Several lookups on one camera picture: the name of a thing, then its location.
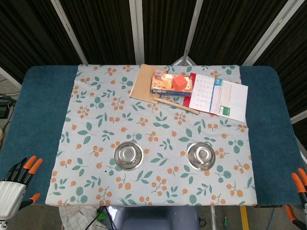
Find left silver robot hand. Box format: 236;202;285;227
0;155;43;220

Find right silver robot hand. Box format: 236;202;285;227
285;167;307;228

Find small steel bowl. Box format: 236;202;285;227
186;141;216;171
114;141;144;171

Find white checked cloth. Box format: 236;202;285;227
59;205;99;230

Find teal blue table cover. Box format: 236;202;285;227
0;65;307;209

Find metal table leg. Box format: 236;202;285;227
209;206;217;230

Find white spiral notepad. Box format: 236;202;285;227
211;80;249;123

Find white desk calendar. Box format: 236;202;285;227
189;73;225;113

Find red folder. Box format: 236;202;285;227
183;72;218;117

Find blue-grey robot torso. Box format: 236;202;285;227
112;205;200;230

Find wooden stick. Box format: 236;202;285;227
153;97;200;115

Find floral print tablecloth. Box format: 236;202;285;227
45;63;259;207

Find orange foam cube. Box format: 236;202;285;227
172;75;188;91

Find brown kraft notebook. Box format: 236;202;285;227
129;63;168;104

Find blue biscuit box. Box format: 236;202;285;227
150;69;194;97

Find grey tripod stand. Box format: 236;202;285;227
172;44;196;66

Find blue cable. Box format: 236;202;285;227
270;207;277;230

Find grey partition post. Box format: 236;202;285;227
0;66;22;90
49;0;88;65
241;0;307;67
129;0;145;65
290;110;307;125
184;0;205;59

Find black cable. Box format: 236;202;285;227
85;206;115;230

